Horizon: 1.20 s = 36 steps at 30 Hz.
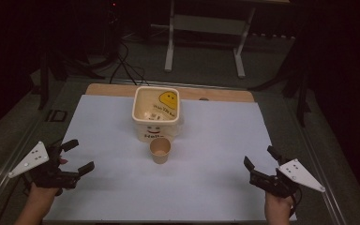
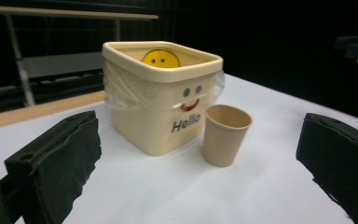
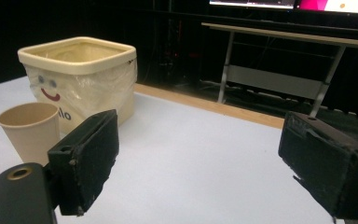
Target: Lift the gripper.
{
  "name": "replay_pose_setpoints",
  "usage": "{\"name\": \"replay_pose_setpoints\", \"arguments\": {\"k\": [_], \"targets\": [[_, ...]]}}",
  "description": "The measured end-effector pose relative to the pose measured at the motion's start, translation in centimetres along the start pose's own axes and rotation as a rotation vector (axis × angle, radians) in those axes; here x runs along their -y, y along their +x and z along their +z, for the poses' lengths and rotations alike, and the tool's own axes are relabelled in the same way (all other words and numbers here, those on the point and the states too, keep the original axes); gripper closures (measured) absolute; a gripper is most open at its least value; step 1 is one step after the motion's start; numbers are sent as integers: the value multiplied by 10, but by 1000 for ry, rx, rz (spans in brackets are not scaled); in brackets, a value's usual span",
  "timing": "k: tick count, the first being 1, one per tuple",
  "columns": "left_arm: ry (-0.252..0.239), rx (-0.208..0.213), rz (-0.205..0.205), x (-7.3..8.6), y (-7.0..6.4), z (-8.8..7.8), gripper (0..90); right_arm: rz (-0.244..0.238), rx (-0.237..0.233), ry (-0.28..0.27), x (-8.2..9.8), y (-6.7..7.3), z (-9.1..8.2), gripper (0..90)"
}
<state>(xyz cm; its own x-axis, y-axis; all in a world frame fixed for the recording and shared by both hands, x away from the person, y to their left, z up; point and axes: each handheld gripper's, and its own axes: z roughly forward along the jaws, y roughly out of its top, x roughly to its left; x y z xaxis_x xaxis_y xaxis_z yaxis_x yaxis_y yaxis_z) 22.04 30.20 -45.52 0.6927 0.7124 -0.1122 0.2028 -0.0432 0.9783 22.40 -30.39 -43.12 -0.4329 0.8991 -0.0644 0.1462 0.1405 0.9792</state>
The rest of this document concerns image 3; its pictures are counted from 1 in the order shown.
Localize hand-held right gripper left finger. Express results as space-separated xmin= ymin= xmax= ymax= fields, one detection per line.
xmin=47 ymin=108 xmax=120 ymax=217

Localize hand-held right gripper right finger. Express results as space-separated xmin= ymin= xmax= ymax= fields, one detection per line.
xmin=278 ymin=111 xmax=358 ymax=220

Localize beige paper cup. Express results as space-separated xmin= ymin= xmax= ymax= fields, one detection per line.
xmin=0 ymin=102 xmax=62 ymax=167

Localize cream smiley-face trash bin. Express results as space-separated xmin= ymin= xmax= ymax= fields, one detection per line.
xmin=17 ymin=36 xmax=138 ymax=135

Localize folding table with metal legs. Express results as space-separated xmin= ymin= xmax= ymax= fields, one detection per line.
xmin=200 ymin=21 xmax=358 ymax=119

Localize monitor with pink screen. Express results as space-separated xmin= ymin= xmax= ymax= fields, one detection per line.
xmin=297 ymin=0 xmax=358 ymax=15

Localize monitor with white screen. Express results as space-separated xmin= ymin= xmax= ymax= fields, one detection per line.
xmin=209 ymin=0 xmax=296 ymax=9

